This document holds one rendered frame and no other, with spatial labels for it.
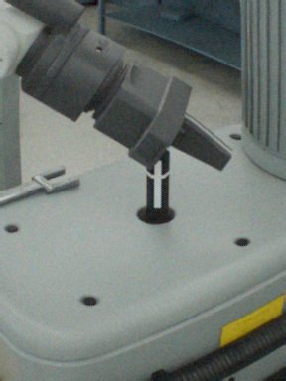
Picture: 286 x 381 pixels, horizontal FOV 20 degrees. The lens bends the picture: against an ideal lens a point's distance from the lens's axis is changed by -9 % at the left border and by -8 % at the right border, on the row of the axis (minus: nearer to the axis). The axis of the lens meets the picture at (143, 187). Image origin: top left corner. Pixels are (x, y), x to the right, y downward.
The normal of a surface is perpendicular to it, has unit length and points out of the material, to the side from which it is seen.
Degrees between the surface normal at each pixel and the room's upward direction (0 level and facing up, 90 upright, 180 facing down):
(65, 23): 90
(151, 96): 31
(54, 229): 0
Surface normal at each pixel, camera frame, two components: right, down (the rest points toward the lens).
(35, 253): 0.00, -0.88
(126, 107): -0.16, 0.49
